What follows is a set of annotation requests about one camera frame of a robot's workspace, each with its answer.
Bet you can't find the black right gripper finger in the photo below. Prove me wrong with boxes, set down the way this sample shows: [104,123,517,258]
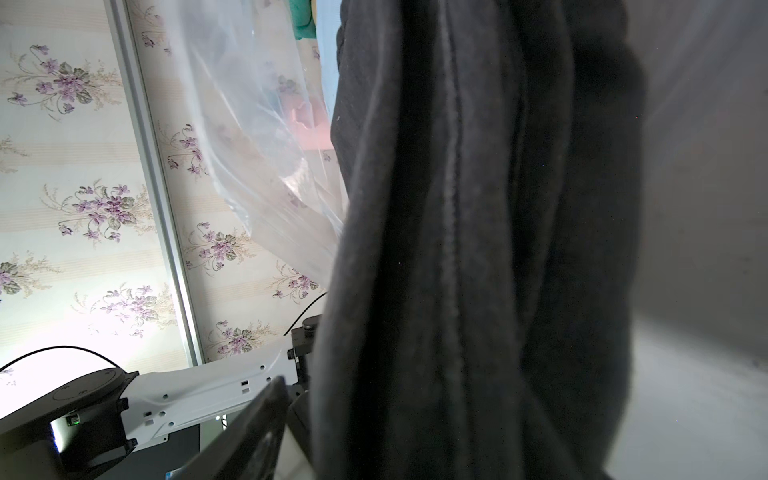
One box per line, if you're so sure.
[172,377,290,480]

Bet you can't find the dark grey trousers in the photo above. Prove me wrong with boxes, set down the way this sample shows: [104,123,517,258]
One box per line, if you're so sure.
[310,1,645,479]

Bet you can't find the clear plastic vacuum bag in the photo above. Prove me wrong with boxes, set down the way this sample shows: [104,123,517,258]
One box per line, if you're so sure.
[165,1,767,347]

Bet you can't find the light blue garment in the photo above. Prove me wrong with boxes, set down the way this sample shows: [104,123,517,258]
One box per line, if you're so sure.
[312,0,342,120]

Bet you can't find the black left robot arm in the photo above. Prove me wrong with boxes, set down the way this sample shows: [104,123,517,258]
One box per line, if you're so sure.
[1,313,319,479]

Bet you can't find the pink pen cup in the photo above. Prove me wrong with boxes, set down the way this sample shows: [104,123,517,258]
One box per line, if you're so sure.
[280,93,333,150]

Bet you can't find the green folded garment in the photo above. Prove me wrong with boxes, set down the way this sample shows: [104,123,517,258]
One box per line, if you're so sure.
[286,0,316,40]

